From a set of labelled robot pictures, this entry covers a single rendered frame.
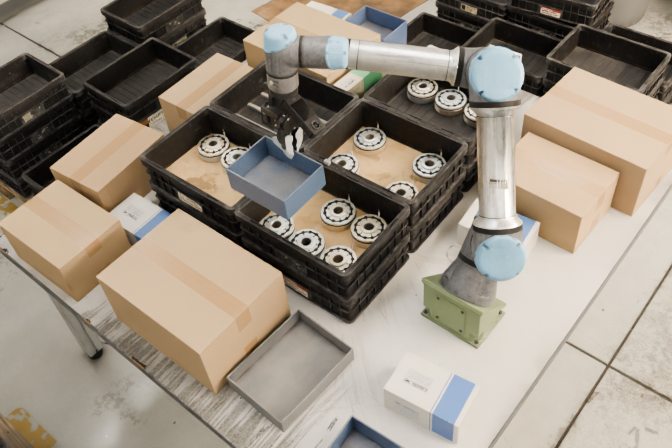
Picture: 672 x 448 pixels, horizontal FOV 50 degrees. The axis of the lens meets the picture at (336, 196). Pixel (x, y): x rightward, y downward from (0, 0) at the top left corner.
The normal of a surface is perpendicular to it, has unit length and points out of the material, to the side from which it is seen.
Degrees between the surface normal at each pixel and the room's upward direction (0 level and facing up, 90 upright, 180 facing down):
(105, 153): 0
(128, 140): 0
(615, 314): 0
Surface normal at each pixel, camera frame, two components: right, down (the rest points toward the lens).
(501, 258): -0.07, 0.34
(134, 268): -0.07, -0.69
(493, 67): -0.09, 0.08
